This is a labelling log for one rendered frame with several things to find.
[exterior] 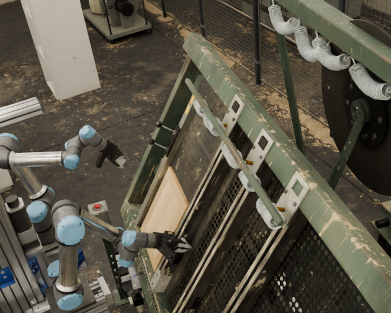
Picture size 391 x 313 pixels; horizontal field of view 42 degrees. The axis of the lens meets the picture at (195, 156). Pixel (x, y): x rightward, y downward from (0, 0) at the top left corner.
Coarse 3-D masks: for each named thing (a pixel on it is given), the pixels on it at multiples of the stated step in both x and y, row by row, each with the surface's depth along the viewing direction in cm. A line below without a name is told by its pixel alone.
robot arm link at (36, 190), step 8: (0, 136) 274; (8, 136) 275; (0, 144) 268; (8, 144) 271; (16, 144) 278; (16, 152) 276; (16, 168) 281; (24, 168) 283; (24, 176) 285; (32, 176) 288; (24, 184) 288; (32, 184) 289; (40, 184) 294; (32, 192) 291; (40, 192) 293; (48, 192) 298; (32, 200) 294; (40, 200) 293; (48, 200) 296
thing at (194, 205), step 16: (240, 112) 223; (240, 128) 230; (240, 144) 235; (224, 160) 238; (208, 176) 245; (224, 176) 243; (208, 192) 246; (192, 208) 251; (192, 224) 255; (160, 272) 270; (160, 288) 275
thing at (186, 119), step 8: (192, 104) 281; (184, 112) 288; (192, 112) 284; (184, 120) 286; (184, 128) 288; (176, 144) 293; (176, 152) 296; (168, 160) 298; (160, 168) 303; (160, 176) 303; (152, 184) 309; (160, 184) 306; (152, 192) 308; (144, 200) 315; (152, 200) 311; (144, 208) 313; (144, 216) 316; (136, 224) 319
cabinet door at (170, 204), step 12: (168, 168) 298; (168, 180) 295; (168, 192) 292; (180, 192) 279; (156, 204) 303; (168, 204) 289; (180, 204) 276; (156, 216) 300; (168, 216) 287; (180, 216) 273; (144, 228) 313; (156, 228) 297; (168, 228) 284; (156, 252) 291; (156, 264) 288
